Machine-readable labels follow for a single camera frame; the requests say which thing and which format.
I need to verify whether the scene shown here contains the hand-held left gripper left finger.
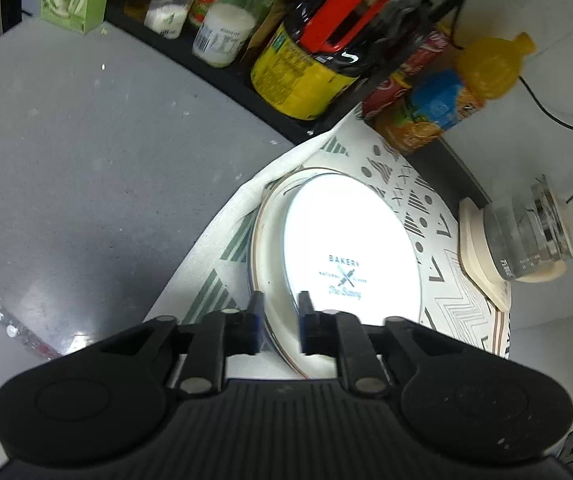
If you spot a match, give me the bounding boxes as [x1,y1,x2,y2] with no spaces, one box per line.
[86,292,267,395]

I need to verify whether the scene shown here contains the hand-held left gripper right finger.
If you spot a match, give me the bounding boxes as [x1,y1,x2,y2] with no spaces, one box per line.
[299,291,488,398]

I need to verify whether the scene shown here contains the white printed plate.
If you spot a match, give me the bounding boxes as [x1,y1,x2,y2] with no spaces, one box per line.
[252,167,423,379]

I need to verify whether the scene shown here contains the white blue rimmed plate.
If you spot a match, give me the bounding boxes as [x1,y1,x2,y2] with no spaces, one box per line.
[246,240,312,379]

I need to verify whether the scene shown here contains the patterned table cloth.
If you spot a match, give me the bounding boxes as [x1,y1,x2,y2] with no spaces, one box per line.
[144,105,513,361]

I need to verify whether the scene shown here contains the cream kettle base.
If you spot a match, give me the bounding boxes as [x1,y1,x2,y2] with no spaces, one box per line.
[459,197,565,312]

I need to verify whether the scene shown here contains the black tray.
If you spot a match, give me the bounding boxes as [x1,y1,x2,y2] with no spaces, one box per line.
[104,4,493,207]

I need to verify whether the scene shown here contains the orange juice bottle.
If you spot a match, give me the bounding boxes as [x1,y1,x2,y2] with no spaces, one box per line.
[374,31,538,157]

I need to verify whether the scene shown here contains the white lidded jar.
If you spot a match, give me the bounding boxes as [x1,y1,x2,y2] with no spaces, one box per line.
[192,0,282,69]

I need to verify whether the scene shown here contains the clear jar with white powder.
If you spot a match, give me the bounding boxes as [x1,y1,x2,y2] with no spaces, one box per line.
[143,0,203,41]

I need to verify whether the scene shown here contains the glass kettle with cream handle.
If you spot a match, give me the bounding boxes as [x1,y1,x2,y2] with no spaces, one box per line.
[481,174,573,283]

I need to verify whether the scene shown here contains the dark sauce jug red handle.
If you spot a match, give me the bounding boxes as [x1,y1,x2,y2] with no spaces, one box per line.
[249,0,420,122]

